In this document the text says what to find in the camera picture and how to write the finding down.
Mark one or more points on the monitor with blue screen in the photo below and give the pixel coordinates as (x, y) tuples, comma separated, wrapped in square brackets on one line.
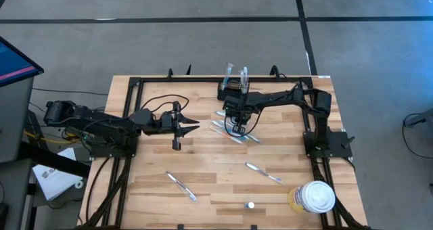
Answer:
[(13, 64)]

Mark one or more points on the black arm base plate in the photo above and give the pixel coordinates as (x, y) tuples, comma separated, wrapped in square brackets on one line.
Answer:
[(338, 149), (115, 151)]

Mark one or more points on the black aluminium table frame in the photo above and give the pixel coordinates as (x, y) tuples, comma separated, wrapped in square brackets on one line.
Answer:
[(133, 81)]

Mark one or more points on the purple toothbrush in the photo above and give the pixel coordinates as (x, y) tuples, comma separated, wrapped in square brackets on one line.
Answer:
[(263, 172), (181, 186)]

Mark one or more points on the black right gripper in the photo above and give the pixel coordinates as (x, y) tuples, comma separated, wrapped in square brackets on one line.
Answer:
[(240, 110)]

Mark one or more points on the orange toothbrush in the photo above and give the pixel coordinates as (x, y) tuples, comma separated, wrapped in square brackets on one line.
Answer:
[(223, 134)]

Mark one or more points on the white printed booklet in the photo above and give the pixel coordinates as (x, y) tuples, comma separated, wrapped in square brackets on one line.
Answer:
[(54, 182)]

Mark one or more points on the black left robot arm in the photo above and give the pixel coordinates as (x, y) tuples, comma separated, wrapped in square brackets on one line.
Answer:
[(101, 120)]

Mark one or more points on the black stand beam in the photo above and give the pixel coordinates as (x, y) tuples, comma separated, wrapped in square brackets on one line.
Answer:
[(54, 160)]

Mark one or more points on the grey furniture foot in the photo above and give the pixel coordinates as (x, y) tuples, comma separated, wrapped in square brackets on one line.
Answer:
[(421, 118)]

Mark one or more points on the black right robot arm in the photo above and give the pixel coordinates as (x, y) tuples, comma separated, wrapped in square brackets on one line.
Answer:
[(280, 98)]

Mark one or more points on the white label strip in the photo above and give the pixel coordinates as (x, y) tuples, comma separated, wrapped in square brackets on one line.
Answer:
[(324, 76)]

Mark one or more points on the small white tape roll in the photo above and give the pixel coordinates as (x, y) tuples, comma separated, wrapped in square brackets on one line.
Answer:
[(75, 184)]

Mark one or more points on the small silver round object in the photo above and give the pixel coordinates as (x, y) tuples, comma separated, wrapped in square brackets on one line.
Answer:
[(249, 205)]

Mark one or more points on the yellow wipes canister white lid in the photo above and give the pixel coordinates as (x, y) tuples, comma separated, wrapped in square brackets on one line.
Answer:
[(316, 196)]

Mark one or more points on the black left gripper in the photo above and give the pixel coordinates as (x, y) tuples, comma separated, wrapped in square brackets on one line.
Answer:
[(164, 123)]

